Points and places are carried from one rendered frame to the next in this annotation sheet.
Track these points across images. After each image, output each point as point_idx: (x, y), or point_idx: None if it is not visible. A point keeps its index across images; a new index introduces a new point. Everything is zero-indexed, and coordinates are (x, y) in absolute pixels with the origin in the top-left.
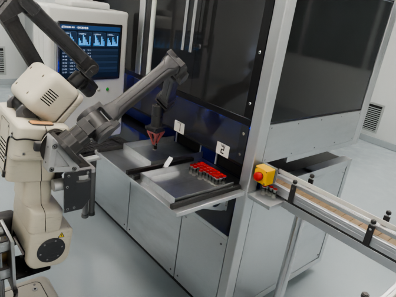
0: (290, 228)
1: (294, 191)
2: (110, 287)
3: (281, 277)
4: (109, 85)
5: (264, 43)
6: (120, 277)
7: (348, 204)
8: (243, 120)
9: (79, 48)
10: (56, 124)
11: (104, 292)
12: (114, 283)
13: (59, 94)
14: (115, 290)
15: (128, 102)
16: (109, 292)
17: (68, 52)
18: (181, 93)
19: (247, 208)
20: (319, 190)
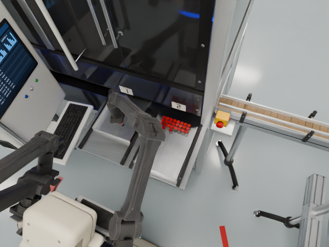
0: None
1: (245, 117)
2: (125, 181)
3: (236, 146)
4: (35, 76)
5: (207, 38)
6: (125, 169)
7: (285, 112)
8: (195, 91)
9: (35, 148)
10: (93, 245)
11: (124, 186)
12: (125, 176)
13: (82, 236)
14: (129, 180)
15: (140, 200)
16: (127, 185)
17: (31, 161)
18: (116, 68)
19: (209, 132)
20: (259, 106)
